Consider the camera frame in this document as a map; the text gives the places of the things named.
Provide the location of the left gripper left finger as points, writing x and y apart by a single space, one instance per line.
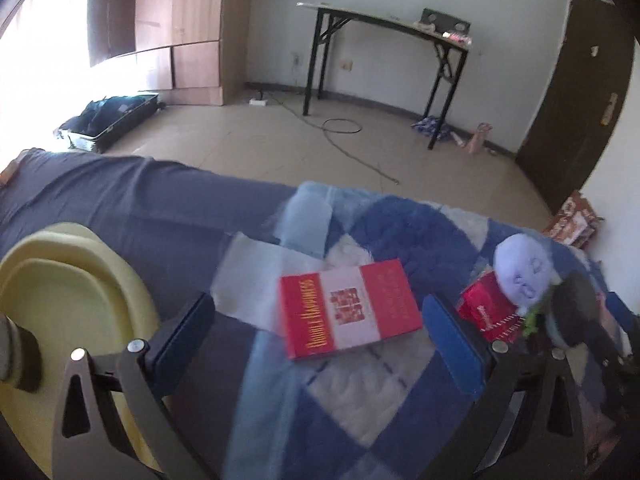
89 438

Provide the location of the light purple plush toy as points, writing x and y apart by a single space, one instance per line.
523 271

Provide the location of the pink carton on floor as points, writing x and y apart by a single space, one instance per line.
477 140

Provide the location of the pink items on table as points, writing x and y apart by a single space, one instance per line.
458 38

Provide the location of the black folding table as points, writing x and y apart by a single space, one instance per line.
406 54

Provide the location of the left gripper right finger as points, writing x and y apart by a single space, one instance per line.
525 421

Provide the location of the blue white checkered blanket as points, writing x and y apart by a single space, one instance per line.
377 412

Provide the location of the open black suitcase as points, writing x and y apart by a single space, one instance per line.
102 123

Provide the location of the wooden wardrobe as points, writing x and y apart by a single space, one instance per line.
191 52

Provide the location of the printed cardboard box by wall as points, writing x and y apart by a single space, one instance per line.
575 224

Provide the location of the black round foam disc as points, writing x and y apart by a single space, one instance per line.
574 313

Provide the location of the red white cigarette carton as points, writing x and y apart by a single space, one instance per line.
341 309

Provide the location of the red gift box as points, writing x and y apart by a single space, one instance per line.
484 305

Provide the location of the blue checkered cloth on floor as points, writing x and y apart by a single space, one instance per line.
427 127

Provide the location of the dark blue bed sheet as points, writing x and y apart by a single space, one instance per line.
172 223

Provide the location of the yellow plastic basin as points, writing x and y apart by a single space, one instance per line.
62 288

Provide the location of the dark brown door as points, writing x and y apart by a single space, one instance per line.
583 102

